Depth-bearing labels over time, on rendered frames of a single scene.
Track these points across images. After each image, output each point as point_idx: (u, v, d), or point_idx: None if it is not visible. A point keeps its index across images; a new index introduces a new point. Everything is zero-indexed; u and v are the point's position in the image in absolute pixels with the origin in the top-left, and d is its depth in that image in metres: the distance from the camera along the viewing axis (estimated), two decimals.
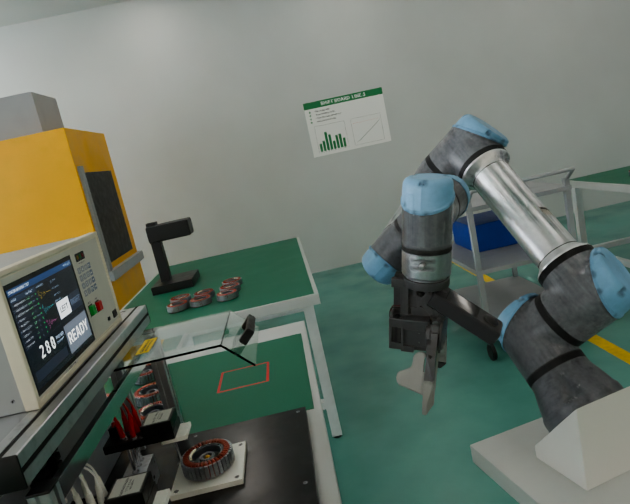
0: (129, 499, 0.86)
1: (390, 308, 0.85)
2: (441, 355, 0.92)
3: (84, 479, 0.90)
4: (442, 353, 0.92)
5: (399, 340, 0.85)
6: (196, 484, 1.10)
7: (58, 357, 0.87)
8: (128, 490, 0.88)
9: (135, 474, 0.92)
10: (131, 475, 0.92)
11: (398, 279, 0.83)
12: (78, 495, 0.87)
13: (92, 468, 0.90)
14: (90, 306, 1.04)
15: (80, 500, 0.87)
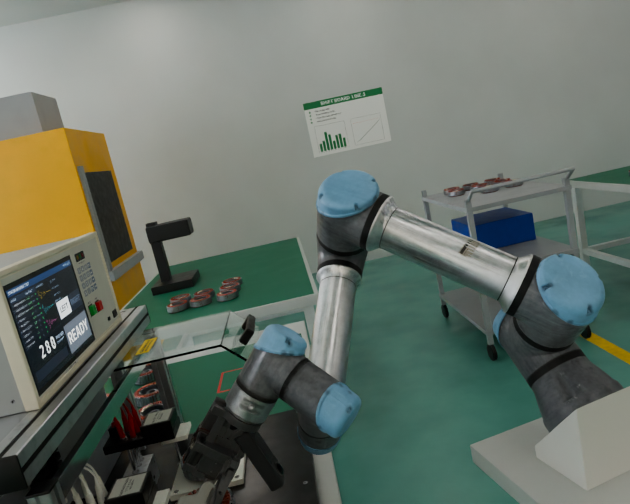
0: (129, 499, 0.86)
1: (198, 431, 0.87)
2: (211, 482, 0.95)
3: (84, 479, 0.90)
4: (213, 480, 0.95)
5: (194, 464, 0.86)
6: (196, 484, 1.10)
7: (58, 357, 0.87)
8: (128, 490, 0.88)
9: (135, 474, 0.92)
10: (131, 475, 0.92)
11: (220, 408, 0.86)
12: (78, 495, 0.87)
13: (92, 468, 0.90)
14: (90, 306, 1.04)
15: (80, 500, 0.87)
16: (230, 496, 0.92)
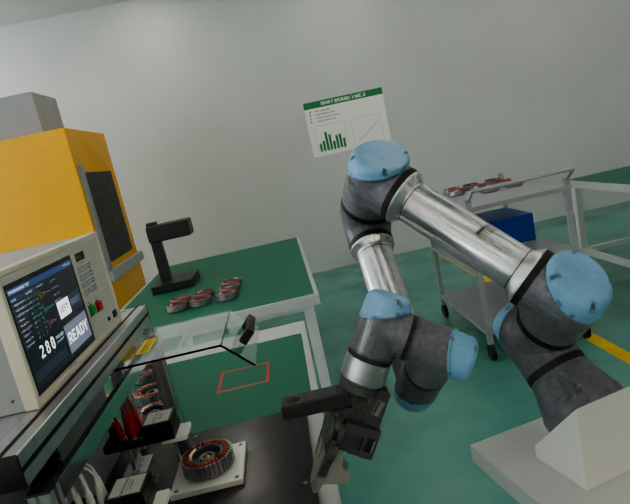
0: (129, 499, 0.86)
1: None
2: (318, 470, 0.91)
3: (84, 479, 0.90)
4: (318, 468, 0.91)
5: None
6: (196, 484, 1.10)
7: (58, 357, 0.87)
8: (128, 490, 0.88)
9: (135, 474, 0.92)
10: (131, 475, 0.92)
11: None
12: (78, 495, 0.87)
13: (92, 468, 0.90)
14: (90, 306, 1.04)
15: (80, 500, 0.87)
16: None
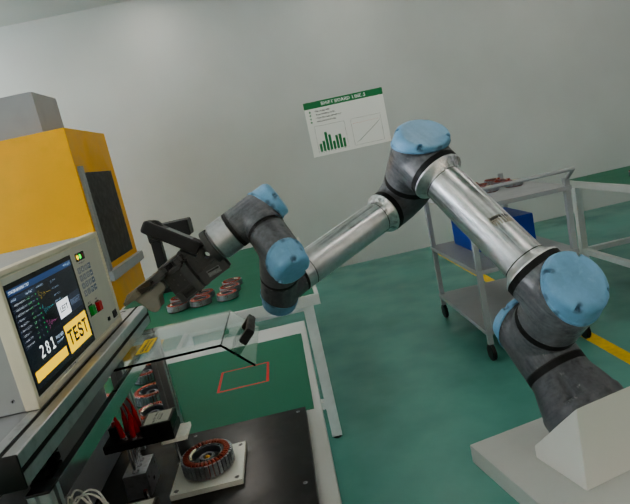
0: None
1: None
2: None
3: None
4: None
5: None
6: (196, 484, 1.10)
7: (58, 357, 0.87)
8: None
9: (143, 499, 0.93)
10: (139, 500, 0.93)
11: (227, 259, 1.07)
12: None
13: (100, 494, 0.91)
14: (90, 306, 1.04)
15: None
16: None
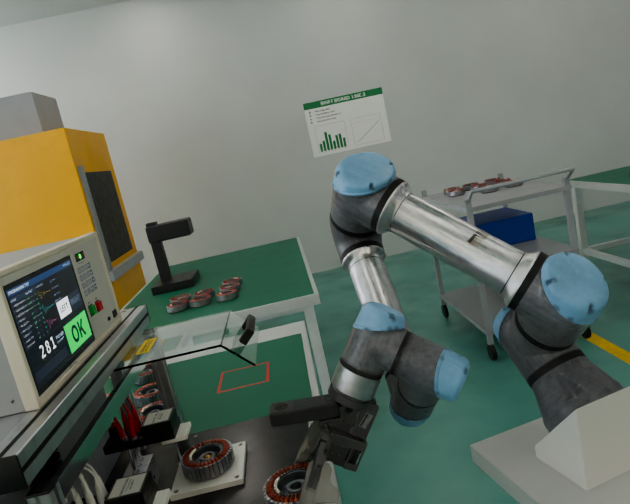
0: (129, 499, 0.86)
1: None
2: (305, 490, 0.87)
3: (84, 479, 0.90)
4: (305, 487, 0.87)
5: None
6: (196, 484, 1.10)
7: (58, 357, 0.87)
8: (128, 490, 0.88)
9: (135, 474, 0.92)
10: (131, 475, 0.92)
11: None
12: (78, 495, 0.87)
13: (92, 468, 0.90)
14: (90, 306, 1.04)
15: (80, 500, 0.87)
16: None
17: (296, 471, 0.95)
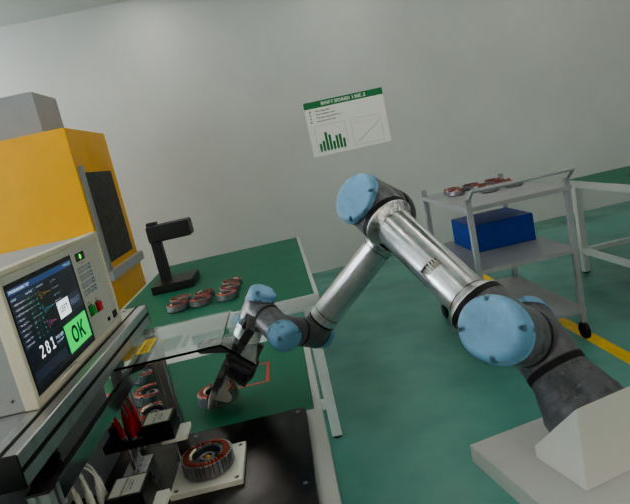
0: (129, 499, 0.86)
1: (258, 361, 1.47)
2: None
3: (84, 479, 0.90)
4: None
5: None
6: (196, 484, 1.10)
7: (58, 357, 0.87)
8: (128, 490, 0.88)
9: (135, 474, 0.92)
10: (131, 475, 0.92)
11: (260, 343, 1.46)
12: (78, 495, 0.87)
13: (92, 468, 0.90)
14: (90, 306, 1.04)
15: (80, 500, 0.87)
16: (233, 386, 1.49)
17: (222, 384, 1.53)
